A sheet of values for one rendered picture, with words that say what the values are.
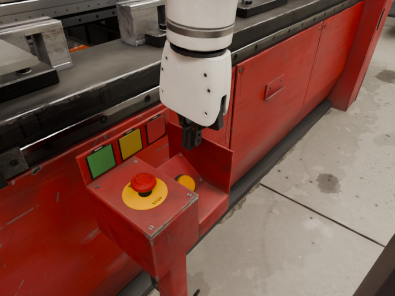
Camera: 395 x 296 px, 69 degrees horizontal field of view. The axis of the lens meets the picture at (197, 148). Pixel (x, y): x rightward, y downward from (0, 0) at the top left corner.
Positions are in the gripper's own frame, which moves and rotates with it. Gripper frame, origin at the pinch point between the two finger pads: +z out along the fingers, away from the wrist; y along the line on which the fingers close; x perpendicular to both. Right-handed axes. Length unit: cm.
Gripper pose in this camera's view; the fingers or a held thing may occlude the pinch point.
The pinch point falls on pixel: (191, 135)
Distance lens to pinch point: 47.5
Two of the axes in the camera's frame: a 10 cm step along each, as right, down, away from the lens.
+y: 7.7, 4.6, -4.5
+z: -0.7, 7.6, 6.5
